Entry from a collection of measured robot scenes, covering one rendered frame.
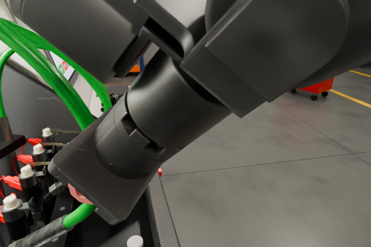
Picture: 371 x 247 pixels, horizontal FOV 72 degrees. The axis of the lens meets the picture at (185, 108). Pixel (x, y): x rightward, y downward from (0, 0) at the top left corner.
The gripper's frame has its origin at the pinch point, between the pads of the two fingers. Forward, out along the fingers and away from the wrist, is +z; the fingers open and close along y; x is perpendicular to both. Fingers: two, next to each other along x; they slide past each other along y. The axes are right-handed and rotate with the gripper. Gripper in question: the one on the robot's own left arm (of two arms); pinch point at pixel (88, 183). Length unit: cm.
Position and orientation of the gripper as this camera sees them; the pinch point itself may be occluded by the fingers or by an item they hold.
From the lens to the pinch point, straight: 29.4
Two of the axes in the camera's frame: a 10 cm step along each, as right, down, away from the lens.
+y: -3.7, 5.0, -7.8
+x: 7.2, 6.9, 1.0
